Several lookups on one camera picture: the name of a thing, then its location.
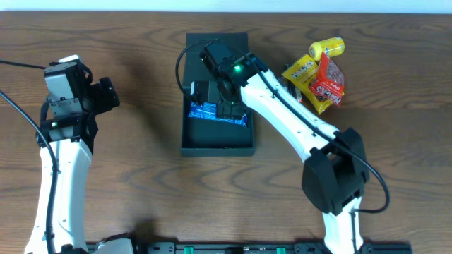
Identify blue snack bar wrapper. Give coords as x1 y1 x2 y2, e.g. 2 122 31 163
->
188 102 248 126

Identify black gift box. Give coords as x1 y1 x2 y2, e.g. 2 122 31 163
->
177 33 255 157

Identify red Hacks candy bag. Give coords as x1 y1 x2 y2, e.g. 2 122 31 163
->
309 53 345 106

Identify yellow cylindrical can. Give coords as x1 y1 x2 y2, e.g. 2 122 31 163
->
309 37 345 61

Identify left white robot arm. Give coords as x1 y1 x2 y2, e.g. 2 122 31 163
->
25 55 120 253

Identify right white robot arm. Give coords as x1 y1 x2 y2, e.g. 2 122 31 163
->
199 40 369 253

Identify yellow sunflower seed bag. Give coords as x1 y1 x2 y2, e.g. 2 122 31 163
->
282 54 335 114

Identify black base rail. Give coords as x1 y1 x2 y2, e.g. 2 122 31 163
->
136 241 413 254

